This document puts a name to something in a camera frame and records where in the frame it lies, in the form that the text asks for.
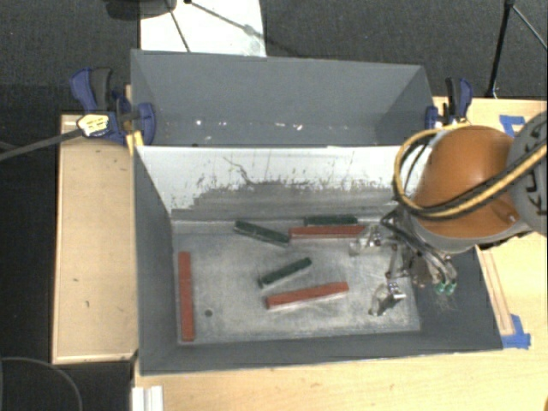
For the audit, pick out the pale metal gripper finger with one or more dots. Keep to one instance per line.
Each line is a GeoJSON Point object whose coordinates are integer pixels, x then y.
{"type": "Point", "coordinates": [364, 243]}
{"type": "Point", "coordinates": [385, 300]}

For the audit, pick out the red-brown flat block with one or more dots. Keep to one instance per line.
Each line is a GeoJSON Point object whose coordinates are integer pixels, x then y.
{"type": "Point", "coordinates": [186, 298]}
{"type": "Point", "coordinates": [327, 231]}
{"type": "Point", "coordinates": [306, 294]}

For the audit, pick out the dark green flat block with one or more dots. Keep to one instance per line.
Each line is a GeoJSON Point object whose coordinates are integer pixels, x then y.
{"type": "Point", "coordinates": [284, 271]}
{"type": "Point", "coordinates": [262, 232]}
{"type": "Point", "coordinates": [330, 219]}

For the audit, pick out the grey metal bin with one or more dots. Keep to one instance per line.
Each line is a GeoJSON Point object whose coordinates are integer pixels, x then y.
{"type": "Point", "coordinates": [278, 101]}

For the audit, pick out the pale wood flat board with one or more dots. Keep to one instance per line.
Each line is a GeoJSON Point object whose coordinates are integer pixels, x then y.
{"type": "Point", "coordinates": [94, 246]}

